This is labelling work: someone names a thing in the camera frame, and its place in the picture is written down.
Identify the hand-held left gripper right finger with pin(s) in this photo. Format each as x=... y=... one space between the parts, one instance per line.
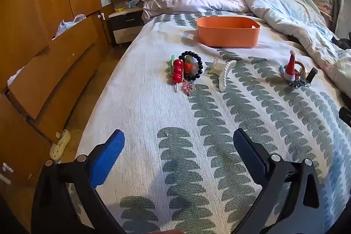
x=249 y=153

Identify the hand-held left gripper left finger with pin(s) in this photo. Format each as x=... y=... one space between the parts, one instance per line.
x=107 y=157

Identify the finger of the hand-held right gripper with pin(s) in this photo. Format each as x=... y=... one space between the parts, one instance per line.
x=346 y=116

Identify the santa hat hair clip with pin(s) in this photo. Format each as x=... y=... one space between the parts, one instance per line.
x=290 y=64

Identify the light blue bangle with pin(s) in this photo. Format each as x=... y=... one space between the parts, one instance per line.
x=282 y=69

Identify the red bead hair clip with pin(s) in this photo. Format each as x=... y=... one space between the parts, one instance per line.
x=178 y=69

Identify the orange plastic basket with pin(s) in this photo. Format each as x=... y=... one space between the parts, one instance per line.
x=227 y=34

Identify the cream clog shoe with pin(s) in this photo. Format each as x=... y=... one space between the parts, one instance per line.
x=61 y=143

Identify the dark clothing pile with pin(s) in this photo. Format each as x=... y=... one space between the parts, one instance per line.
x=342 y=43

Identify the pearl claw hair clip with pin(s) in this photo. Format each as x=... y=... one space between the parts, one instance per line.
x=222 y=80

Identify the translucent cream hair clip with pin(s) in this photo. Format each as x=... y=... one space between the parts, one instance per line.
x=216 y=65

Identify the orange carrot plush ornament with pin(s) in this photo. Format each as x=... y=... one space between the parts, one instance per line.
x=188 y=66

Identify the green hair clip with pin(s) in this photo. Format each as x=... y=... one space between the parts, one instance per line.
x=172 y=60

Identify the light blue patterned quilt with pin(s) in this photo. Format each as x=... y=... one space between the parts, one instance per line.
x=279 y=3

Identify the dark wooden nightstand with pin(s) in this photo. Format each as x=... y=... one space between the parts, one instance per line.
x=124 y=21

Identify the plastic bag in drawer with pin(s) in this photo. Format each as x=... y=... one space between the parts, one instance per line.
x=68 y=25

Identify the yellow and teal clutter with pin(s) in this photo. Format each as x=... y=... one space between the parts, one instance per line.
x=124 y=6

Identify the wooden wardrobe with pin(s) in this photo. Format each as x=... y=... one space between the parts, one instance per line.
x=33 y=3

